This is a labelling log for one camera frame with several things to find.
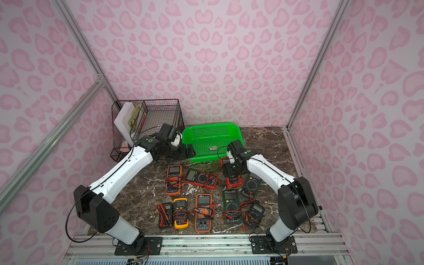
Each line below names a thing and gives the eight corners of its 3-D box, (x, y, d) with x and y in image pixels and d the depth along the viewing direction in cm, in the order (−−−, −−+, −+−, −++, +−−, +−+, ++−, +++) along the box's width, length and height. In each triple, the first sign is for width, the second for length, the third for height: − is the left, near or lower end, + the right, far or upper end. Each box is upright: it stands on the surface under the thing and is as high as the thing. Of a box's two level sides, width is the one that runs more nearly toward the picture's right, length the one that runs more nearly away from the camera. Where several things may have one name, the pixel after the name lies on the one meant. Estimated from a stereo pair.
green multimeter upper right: (239, 193, 90) (240, 191, 88) (248, 173, 97) (248, 171, 96) (254, 200, 87) (255, 198, 86) (262, 179, 95) (263, 177, 93)
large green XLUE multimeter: (222, 224, 80) (222, 222, 78) (221, 191, 91) (222, 189, 88) (243, 224, 80) (243, 222, 78) (240, 191, 91) (240, 189, 88)
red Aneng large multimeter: (183, 182, 95) (182, 179, 92) (188, 170, 100) (187, 167, 97) (214, 191, 92) (214, 188, 89) (218, 178, 97) (218, 175, 94)
